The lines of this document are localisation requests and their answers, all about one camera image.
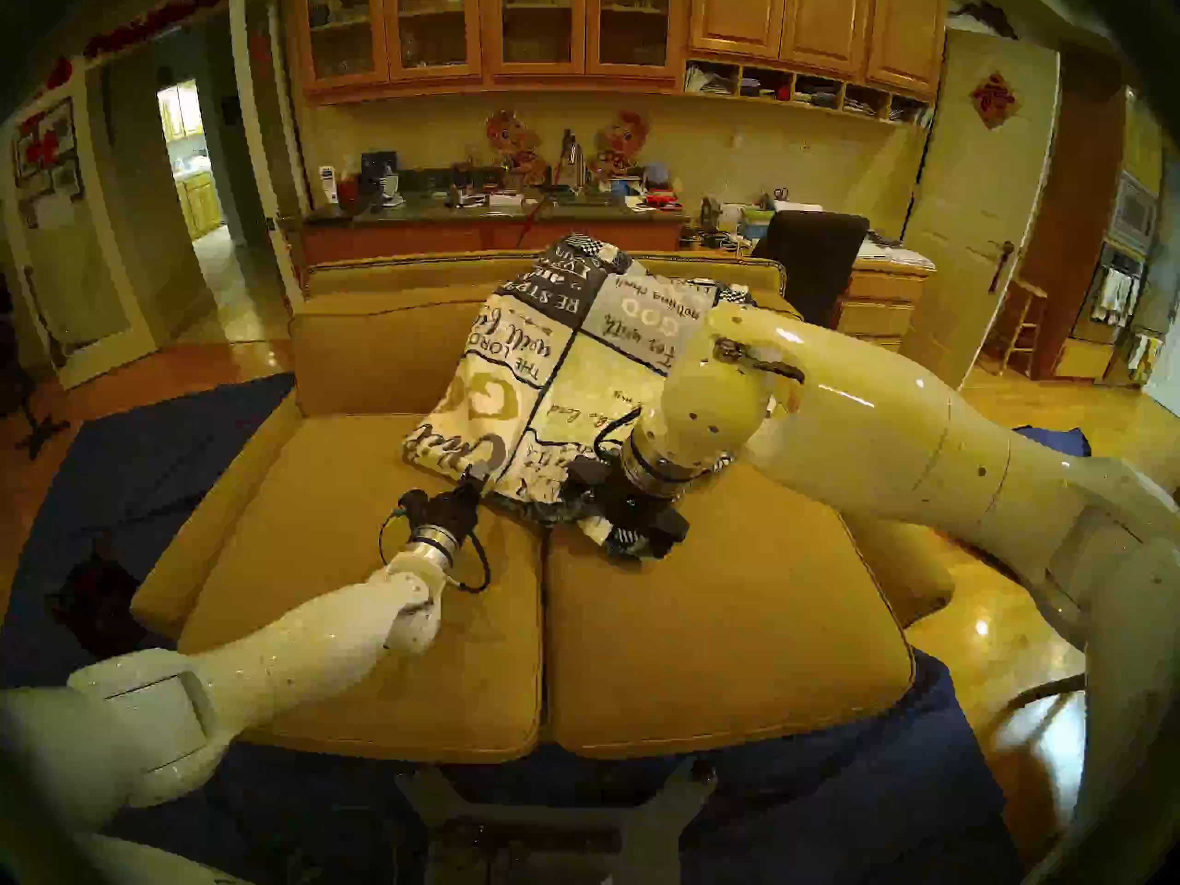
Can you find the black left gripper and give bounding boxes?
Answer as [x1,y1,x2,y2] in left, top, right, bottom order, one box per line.
[424,466,490,547]

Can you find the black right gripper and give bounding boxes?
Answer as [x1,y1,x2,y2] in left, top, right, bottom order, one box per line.
[593,480,691,562]

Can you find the printed scripture fleece blanket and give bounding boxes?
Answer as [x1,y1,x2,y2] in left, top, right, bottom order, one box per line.
[403,233,766,561]

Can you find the mustard sofa seat cushion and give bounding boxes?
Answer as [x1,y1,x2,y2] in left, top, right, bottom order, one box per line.
[171,413,547,764]
[544,464,915,760]

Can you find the mustard fabric loveseat sofa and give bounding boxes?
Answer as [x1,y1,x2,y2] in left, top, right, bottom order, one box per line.
[131,250,955,764]

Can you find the granite top counter cabinet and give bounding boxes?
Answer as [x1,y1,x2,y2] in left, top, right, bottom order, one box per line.
[288,192,690,266]

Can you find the dark office chair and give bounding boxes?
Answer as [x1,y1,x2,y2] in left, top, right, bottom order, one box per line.
[751,210,870,326]

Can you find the wooden desk with drawers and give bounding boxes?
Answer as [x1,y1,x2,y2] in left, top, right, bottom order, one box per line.
[834,247,937,354]

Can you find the large navy floor cloth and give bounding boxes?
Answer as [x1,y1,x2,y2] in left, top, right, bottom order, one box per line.
[0,372,1006,885]

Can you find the crumpled navy cloth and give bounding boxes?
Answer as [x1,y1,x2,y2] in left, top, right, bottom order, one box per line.
[1009,422,1093,460]

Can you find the white glass french door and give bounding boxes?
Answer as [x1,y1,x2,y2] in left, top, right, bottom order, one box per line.
[0,63,158,391]

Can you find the black floor stand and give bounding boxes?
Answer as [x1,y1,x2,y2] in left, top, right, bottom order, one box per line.
[0,321,70,460]

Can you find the wooden stool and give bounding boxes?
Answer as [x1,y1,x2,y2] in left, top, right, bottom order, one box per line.
[979,277,1050,377]

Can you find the white panel door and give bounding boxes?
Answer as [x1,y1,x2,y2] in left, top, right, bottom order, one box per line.
[899,30,1061,395]

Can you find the wooden cubby shelf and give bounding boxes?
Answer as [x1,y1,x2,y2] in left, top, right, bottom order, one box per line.
[684,58,937,130]

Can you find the red diamond door ornament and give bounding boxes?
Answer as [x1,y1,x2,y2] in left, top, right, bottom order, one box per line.
[970,70,1021,131]

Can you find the red garland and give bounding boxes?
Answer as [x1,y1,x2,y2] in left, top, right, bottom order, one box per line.
[83,0,230,59]

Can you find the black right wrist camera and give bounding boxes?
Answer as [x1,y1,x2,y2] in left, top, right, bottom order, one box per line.
[562,456,611,502]

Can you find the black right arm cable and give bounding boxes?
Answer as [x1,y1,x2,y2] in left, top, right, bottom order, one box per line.
[593,406,646,465]

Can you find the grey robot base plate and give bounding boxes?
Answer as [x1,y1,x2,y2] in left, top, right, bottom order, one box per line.
[396,754,718,885]

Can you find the cartoon pig wall decoration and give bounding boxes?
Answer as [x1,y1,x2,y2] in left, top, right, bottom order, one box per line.
[588,111,650,182]
[484,109,545,188]

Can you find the black cable spool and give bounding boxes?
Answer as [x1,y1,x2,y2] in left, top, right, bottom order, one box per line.
[46,556,139,658]

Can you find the wooden wall cabinets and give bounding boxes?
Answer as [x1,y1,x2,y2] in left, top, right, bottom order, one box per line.
[293,0,949,100]

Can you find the steel wall oven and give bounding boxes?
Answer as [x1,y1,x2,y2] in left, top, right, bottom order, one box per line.
[1092,171,1161,345]

